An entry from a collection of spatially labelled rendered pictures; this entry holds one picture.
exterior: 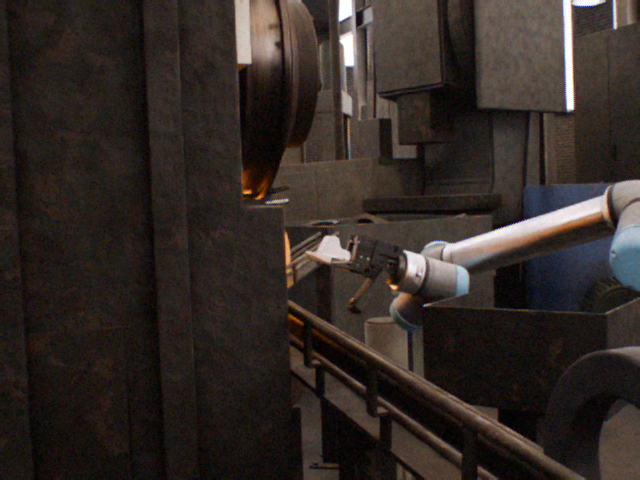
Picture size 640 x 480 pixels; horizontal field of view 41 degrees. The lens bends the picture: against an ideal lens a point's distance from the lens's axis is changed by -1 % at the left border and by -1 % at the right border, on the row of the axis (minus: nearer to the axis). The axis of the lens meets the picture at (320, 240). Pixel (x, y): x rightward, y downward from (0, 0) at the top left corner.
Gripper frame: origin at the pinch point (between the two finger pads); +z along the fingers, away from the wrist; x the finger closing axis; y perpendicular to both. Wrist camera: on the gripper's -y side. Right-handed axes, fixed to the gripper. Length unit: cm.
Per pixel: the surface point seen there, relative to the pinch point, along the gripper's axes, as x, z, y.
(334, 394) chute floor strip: 67, 14, -19
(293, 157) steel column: -841, -225, 143
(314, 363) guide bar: 66, 18, -16
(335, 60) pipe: -605, -176, 210
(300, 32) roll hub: 27, 21, 37
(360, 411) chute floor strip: 75, 14, -19
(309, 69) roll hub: 27.7, 17.9, 30.9
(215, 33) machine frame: 62, 41, 23
